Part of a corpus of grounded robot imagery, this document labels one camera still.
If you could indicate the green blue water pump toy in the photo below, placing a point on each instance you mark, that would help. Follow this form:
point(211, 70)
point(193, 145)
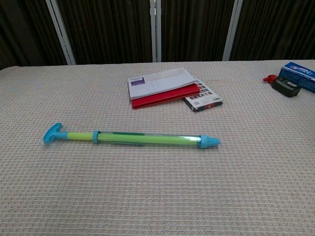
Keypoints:
point(123, 138)

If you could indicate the blue box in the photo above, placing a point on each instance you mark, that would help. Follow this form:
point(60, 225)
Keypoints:
point(300, 73)

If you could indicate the red book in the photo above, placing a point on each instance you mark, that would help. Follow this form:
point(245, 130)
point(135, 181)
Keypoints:
point(162, 98)

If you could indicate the white spiral notebook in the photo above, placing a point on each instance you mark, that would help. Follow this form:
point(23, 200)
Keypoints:
point(160, 83)

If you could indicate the beige woven tablecloth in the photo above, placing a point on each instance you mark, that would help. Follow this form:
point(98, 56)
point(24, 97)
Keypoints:
point(157, 196)

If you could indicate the dark fabric screen panel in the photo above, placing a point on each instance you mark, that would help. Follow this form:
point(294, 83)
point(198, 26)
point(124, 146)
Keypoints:
point(194, 29)
point(108, 29)
point(278, 29)
point(24, 32)

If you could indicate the small red cap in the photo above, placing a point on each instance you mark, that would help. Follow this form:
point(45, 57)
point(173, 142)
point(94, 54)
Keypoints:
point(269, 78)

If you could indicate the small black box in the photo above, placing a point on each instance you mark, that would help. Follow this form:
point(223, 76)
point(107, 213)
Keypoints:
point(285, 89)

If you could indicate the white screen frame post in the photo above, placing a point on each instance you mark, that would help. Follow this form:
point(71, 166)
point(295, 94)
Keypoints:
point(60, 32)
point(232, 29)
point(155, 32)

